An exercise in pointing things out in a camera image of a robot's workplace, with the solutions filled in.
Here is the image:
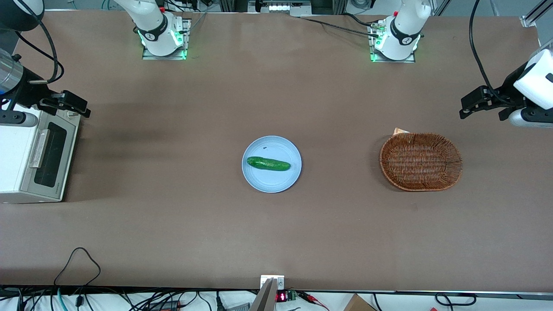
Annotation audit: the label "grey oven door with handle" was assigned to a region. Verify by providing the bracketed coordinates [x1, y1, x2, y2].
[19, 109, 82, 203]

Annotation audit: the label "white toaster oven casing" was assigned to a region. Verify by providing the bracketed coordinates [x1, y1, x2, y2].
[0, 106, 83, 204]

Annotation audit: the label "brown wicker oval basket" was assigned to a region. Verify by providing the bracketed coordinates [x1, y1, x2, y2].
[379, 132, 463, 192]

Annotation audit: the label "green cucumber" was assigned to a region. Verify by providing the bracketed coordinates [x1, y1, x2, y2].
[246, 156, 291, 172]

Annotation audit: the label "light blue round plate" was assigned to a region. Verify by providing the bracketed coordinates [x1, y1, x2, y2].
[242, 136, 302, 194]

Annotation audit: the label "brown cardboard box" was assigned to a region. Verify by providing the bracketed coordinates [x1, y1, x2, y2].
[343, 294, 377, 311]

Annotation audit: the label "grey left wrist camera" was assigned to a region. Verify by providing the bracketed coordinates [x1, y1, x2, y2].
[509, 108, 553, 128]

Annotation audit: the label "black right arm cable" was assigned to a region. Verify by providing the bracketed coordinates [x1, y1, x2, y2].
[12, 19, 65, 85]

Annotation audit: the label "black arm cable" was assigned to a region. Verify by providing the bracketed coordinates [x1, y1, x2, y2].
[12, 19, 65, 85]
[469, 0, 511, 104]

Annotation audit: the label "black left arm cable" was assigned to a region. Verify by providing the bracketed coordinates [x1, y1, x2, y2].
[469, 0, 511, 104]

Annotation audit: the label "aluminium frame profile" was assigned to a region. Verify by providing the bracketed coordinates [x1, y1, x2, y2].
[520, 0, 553, 28]

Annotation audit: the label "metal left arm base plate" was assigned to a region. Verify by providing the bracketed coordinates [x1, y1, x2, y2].
[368, 22, 416, 63]

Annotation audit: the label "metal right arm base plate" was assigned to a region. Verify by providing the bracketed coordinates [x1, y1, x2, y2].
[142, 18, 191, 60]

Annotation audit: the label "long black table cable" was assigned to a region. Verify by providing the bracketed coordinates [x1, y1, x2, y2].
[298, 13, 381, 38]

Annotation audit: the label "black looped cable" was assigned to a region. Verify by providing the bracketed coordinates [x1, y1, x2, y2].
[53, 247, 102, 286]

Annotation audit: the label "black coiled floor cable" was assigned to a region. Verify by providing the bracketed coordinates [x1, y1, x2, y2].
[434, 292, 477, 307]

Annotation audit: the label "red clip lead wires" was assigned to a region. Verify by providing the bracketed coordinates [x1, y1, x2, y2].
[298, 292, 330, 311]

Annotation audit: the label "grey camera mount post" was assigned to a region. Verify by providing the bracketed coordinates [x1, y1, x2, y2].
[251, 275, 286, 311]

